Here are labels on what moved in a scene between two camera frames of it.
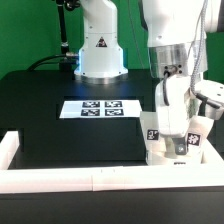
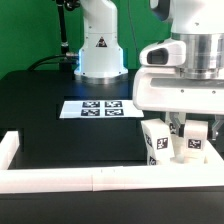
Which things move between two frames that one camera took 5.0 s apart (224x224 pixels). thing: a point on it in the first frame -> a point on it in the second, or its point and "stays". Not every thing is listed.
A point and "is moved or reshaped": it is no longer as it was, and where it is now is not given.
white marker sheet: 101,109 stays
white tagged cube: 198,129 is moved or reshaped
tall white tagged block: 150,127 is moved or reshaped
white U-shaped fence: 210,173 stays
